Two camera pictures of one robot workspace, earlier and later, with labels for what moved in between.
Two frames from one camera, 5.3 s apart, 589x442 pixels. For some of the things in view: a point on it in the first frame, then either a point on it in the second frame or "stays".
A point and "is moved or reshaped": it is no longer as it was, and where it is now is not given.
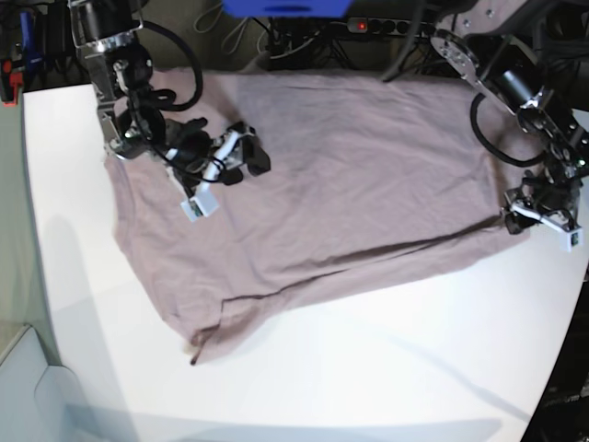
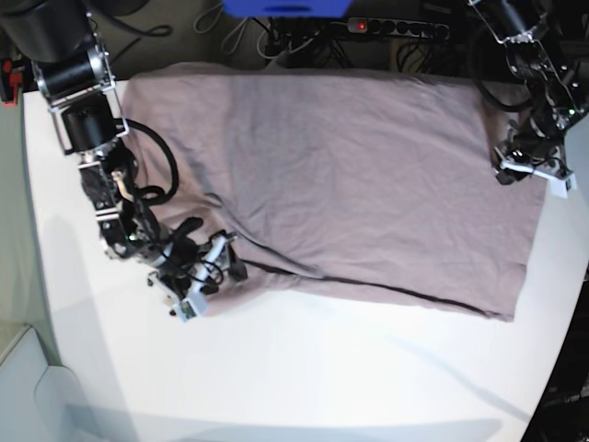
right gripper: (543, 197) to (528, 139)
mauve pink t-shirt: (365, 171) is moved or reshaped
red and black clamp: (10, 81) stays
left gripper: (197, 158) to (182, 261)
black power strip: (390, 26) stays
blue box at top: (287, 8) stays
